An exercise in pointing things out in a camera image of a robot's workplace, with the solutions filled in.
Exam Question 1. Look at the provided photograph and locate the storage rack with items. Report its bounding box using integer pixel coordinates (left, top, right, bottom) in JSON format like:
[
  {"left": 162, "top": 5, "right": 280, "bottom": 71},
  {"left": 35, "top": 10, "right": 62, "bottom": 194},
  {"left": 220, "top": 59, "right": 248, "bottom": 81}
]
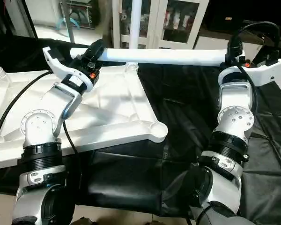
[{"left": 61, "top": 0, "right": 102, "bottom": 31}]

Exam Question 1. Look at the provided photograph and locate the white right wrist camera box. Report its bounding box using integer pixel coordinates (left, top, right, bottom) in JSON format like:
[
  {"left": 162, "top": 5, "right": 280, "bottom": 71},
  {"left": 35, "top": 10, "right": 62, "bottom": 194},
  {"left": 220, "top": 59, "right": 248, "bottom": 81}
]
[{"left": 219, "top": 59, "right": 281, "bottom": 88}]

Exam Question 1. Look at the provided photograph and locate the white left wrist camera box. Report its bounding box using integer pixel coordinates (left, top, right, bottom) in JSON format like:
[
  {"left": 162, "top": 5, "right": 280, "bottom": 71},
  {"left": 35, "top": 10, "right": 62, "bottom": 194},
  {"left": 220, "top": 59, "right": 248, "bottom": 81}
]
[{"left": 42, "top": 46, "right": 94, "bottom": 92}]

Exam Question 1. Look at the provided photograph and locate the white plastic table top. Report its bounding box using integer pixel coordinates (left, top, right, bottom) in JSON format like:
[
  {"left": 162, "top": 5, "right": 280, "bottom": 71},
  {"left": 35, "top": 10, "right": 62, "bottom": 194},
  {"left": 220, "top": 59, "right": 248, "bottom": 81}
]
[{"left": 0, "top": 63, "right": 169, "bottom": 169}]

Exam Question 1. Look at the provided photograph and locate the black work mat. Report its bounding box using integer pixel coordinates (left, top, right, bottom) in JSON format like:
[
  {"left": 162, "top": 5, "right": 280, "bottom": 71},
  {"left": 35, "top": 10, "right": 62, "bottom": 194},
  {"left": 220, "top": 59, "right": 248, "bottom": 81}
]
[{"left": 0, "top": 33, "right": 281, "bottom": 225}]

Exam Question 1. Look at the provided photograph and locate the white glass door cabinet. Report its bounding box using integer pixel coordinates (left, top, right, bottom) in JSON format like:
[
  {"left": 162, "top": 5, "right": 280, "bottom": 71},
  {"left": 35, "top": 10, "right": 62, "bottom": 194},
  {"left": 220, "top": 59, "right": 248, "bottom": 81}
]
[{"left": 112, "top": 0, "right": 209, "bottom": 50}]

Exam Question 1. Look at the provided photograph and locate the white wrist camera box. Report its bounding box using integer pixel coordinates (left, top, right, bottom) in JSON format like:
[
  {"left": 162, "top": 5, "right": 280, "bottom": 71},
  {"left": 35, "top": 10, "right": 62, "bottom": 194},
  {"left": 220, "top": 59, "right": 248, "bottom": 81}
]
[
  {"left": 219, "top": 59, "right": 281, "bottom": 88},
  {"left": 42, "top": 46, "right": 94, "bottom": 92}
]

